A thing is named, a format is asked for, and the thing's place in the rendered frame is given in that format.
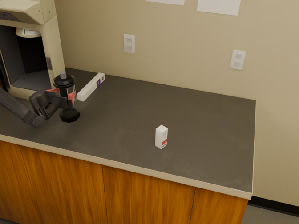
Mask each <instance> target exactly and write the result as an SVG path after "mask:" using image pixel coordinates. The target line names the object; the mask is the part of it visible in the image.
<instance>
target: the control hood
mask: <svg viewBox="0 0 299 224"><path fill-rule="evenodd" d="M0 12H5V13H11V14H12V15H13V16H15V17H16V18H17V19H19V20H20V21H21V22H22V23H28V24H37V25H42V24H44V19H43V14H42V9H41V4H40V2H37V1H30V0H0Z"/></svg>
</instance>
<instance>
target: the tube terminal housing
mask: <svg viewBox="0 0 299 224"><path fill-rule="evenodd" d="M30 1H37V2H40V4H41V9H42V14H43V19H44V24H42V25H37V24H28V23H22V22H16V21H9V20H1V19H0V25H5V26H11V27H18V28H26V29H32V30H37V31H39V32H40V33H41V36H42V41H43V46H44V52H45V57H49V58H50V60H51V65H52V70H49V69H48V73H49V78H50V82H51V87H52V89H55V86H54V85H53V79H54V78H55V77H57V76H58V75H60V72H61V71H65V65H64V59H63V53H62V47H61V39H60V34H59V28H58V22H57V14H56V8H55V2H54V0H30ZM0 53H1V50H0ZM1 57H2V53H1ZM2 60H3V57H2ZM46 60H47V59H46ZM3 63H4V60H3ZM4 67H5V64H4ZM5 71H6V67H5ZM6 74H7V71H6ZM7 77H8V74H7ZM8 81H9V78H8ZM9 85H10V88H7V90H8V93H9V94H10V95H12V96H13V97H18V98H23V99H28V100H29V97H30V96H31V95H32V94H33V93H35V92H36V91H33V90H28V89H24V88H17V87H13V86H12V85H11V84H10V81H9Z"/></svg>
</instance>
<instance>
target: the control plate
mask: <svg viewBox="0 0 299 224"><path fill-rule="evenodd" d="M4 14H5V15H4ZM3 17H4V18H3ZM7 18H9V19H7ZM12 18H13V20H12ZM0 19H3V20H12V21H18V22H21V21H20V20H19V19H17V18H16V17H15V16H13V15H12V14H11V13H5V12H0Z"/></svg>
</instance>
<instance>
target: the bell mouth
mask: <svg viewBox="0 0 299 224"><path fill-rule="evenodd" d="M16 34H17V35H18V36H20V37H25V38H35V37H40V36H41V33H40V32H39V31H38V30H32V29H26V28H18V27H17V28H16Z"/></svg>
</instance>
